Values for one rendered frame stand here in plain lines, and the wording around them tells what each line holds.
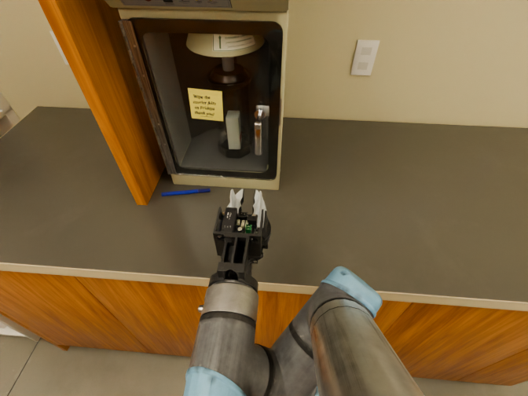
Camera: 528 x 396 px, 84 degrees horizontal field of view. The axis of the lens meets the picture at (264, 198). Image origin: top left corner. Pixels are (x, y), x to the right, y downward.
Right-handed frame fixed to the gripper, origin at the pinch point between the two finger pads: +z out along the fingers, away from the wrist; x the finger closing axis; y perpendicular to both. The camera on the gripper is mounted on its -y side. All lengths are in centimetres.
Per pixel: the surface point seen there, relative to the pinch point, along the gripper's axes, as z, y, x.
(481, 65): 66, 0, -70
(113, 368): -10, -115, 67
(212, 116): 21.5, 4.0, 10.9
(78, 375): -14, -115, 82
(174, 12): 22.8, 24.9, 15.7
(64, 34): 13.9, 23.7, 32.7
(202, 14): 22.8, 24.8, 10.5
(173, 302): -4.4, -43.4, 23.5
